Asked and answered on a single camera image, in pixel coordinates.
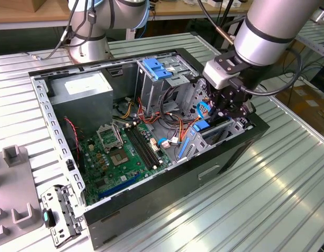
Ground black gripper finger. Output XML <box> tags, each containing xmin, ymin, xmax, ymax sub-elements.
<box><xmin>220</xmin><ymin>98</ymin><xmax>257</xmax><ymax>119</ymax></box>
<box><xmin>209</xmin><ymin>88</ymin><xmax>235</xmax><ymax>117</ymax></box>

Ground blue data wire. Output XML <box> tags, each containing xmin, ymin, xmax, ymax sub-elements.
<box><xmin>196</xmin><ymin>100</ymin><xmax>214</xmax><ymax>119</ymax></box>

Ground hard disk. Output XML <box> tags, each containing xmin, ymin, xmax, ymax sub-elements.
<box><xmin>176</xmin><ymin>115</ymin><xmax>233</xmax><ymax>160</ymax></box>

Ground orange red power wire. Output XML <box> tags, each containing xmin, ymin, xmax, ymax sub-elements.
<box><xmin>179</xmin><ymin>115</ymin><xmax>204</xmax><ymax>144</ymax></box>

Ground grey metal disk bay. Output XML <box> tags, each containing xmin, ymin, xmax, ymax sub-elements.
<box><xmin>174</xmin><ymin>78</ymin><xmax>254</xmax><ymax>162</ymax></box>

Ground large flat cardboard box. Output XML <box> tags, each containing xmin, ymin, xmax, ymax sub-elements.
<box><xmin>276</xmin><ymin>83</ymin><xmax>324</xmax><ymax>132</ymax></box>

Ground blue plastic drive latch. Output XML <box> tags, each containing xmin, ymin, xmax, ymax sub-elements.
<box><xmin>142</xmin><ymin>59</ymin><xmax>174</xmax><ymax>81</ymax></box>

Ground grey metal drive cage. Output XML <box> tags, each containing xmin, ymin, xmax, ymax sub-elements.
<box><xmin>135</xmin><ymin>54</ymin><xmax>203</xmax><ymax>111</ymax></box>

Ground metal slat side table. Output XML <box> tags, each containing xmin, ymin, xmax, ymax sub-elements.
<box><xmin>294</xmin><ymin>19</ymin><xmax>324</xmax><ymax>77</ymax></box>

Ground black tripod stand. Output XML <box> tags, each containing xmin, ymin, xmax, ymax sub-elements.
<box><xmin>218</xmin><ymin>0</ymin><xmax>236</xmax><ymax>26</ymax></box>

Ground black RAM slot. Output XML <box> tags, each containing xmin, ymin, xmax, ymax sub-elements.
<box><xmin>131</xmin><ymin>123</ymin><xmax>164</xmax><ymax>166</ymax></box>
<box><xmin>124</xmin><ymin>125</ymin><xmax>158</xmax><ymax>170</ymax></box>

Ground green motherboard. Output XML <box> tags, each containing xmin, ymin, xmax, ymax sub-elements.
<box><xmin>79</xmin><ymin>122</ymin><xmax>175</xmax><ymax>207</ymax></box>

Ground CPU socket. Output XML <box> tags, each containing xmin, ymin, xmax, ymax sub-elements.
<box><xmin>108</xmin><ymin>148</ymin><xmax>131</xmax><ymax>168</ymax></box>

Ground black open PC case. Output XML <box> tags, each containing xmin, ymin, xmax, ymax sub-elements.
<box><xmin>27</xmin><ymin>47</ymin><xmax>270</xmax><ymax>250</ymax></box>

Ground blue expansion slot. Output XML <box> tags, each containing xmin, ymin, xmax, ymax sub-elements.
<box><xmin>98</xmin><ymin>173</ymin><xmax>141</xmax><ymax>200</ymax></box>

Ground grey power supply unit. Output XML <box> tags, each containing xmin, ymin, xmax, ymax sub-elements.
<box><xmin>47</xmin><ymin>70</ymin><xmax>114</xmax><ymax>137</ymax></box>

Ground black latch teal tab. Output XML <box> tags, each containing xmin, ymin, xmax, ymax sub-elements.
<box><xmin>41</xmin><ymin>208</ymin><xmax>57</xmax><ymax>228</ymax></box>

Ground grey parts rack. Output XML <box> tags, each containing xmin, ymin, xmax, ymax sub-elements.
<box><xmin>0</xmin><ymin>143</ymin><xmax>44</xmax><ymax>241</ymax></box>

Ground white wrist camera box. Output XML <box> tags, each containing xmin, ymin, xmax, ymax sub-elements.
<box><xmin>203</xmin><ymin>59</ymin><xmax>243</xmax><ymax>90</ymax></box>

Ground thick black camera cable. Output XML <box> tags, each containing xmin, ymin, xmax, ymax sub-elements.
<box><xmin>228</xmin><ymin>48</ymin><xmax>303</xmax><ymax>96</ymax></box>

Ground black cable brass ferrule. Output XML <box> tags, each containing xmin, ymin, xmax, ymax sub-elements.
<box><xmin>197</xmin><ymin>0</ymin><xmax>236</xmax><ymax>45</ymax></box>

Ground white connector blue wire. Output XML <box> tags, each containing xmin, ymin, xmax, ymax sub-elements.
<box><xmin>156</xmin><ymin>136</ymin><xmax>183</xmax><ymax>150</ymax></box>

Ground orange black wire bundle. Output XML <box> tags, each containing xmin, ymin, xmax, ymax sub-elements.
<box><xmin>111</xmin><ymin>96</ymin><xmax>194</xmax><ymax>144</ymax></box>

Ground metal socket cover frame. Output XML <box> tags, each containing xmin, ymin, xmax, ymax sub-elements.
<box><xmin>96</xmin><ymin>123</ymin><xmax>125</xmax><ymax>153</ymax></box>

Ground red black twisted wire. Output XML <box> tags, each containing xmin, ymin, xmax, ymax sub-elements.
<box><xmin>64</xmin><ymin>117</ymin><xmax>81</xmax><ymax>160</ymax></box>

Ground black cable metal plug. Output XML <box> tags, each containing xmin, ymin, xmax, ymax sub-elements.
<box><xmin>25</xmin><ymin>0</ymin><xmax>97</xmax><ymax>61</ymax></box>

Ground hinged metal slot bracket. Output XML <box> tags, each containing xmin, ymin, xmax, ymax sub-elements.
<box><xmin>39</xmin><ymin>183</ymin><xmax>83</xmax><ymax>249</ymax></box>

